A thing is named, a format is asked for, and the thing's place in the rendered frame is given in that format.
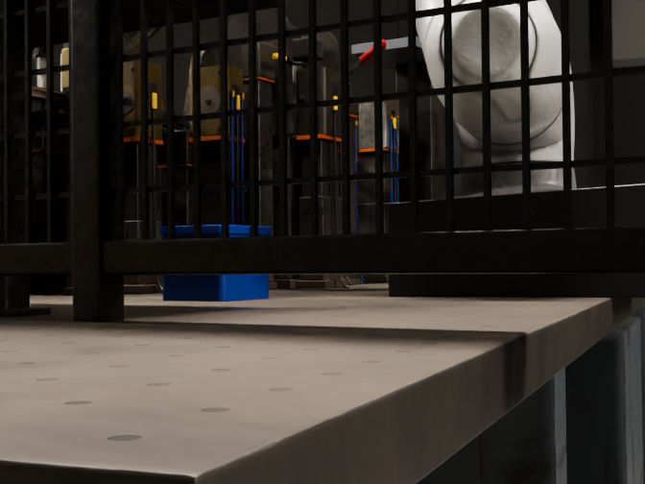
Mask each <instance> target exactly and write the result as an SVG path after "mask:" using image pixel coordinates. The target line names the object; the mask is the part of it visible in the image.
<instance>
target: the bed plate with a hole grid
mask: <svg viewBox="0 0 645 484"><path fill-rule="evenodd" d="M346 287H350V288H325V289H321V288H293V289H269V298H268V299H260V300H245V301H231V302H181V301H164V300H163V294H161V293H160V294H141V295H136V294H124V321H112V322H100V323H95V322H73V296H63V294H62V293H56V294H30V307H40V308H51V314H50V315H37V316H23V317H2V316H0V484H417V483H418V482H419V481H420V480H421V479H422V478H424V477H425V476H426V475H427V474H429V473H430V472H432V471H433V470H434V469H435V468H437V467H438V466H439V465H441V464H442V463H443V462H444V461H446V460H447V459H448V458H449V457H451V456H452V455H453V454H455V453H456V452H457V451H458V450H460V449H461V448H463V447H464V446H465V445H466V444H468V443H469V442H470V441H472V440H473V439H474V438H475V437H477V436H478V435H479V434H481V433H482V432H483V431H484V430H486V429H487V428H488V427H489V426H491V425H492V424H494V423H495V422H496V421H497V420H499V419H500V418H501V417H503V416H504V415H505V414H506V413H508V412H509V411H510V410H512V409H513V408H514V407H515V406H517V405H518V404H519V403H520V402H522V401H523V400H524V399H526V398H527V397H528V396H530V395H531V394H532V393H534V392H535V390H536V389H538V388H539V387H540V386H542V385H543V384H544V383H545V382H547V381H548V380H549V379H551V378H552V377H553V376H554V375H556V374H557V373H558V372H560V371H561V370H562V369H564V368H565V367H566V366H567V365H569V364H570V363H571V362H573V361H574V360H575V359H576V358H578V357H579V356H580V355H582V354H583V353H584V352H585V351H587V350H588V349H589V348H591V347H592V346H593V345H595V344H596V343H597V342H598V341H600V340H601V339H602V338H604V337H605V336H606V335H607V334H609V333H610V332H611V331H613V330H614V329H615V328H616V327H618V326H619V325H621V324H622V323H623V322H624V321H626V320H627V319H628V318H629V317H631V316H632V315H633V314H634V313H635V312H636V311H637V310H639V309H640V308H641V307H643V306H644V305H645V298H497V297H389V283H388V282H369V283H365V284H354V285H347V286H346Z"/></svg>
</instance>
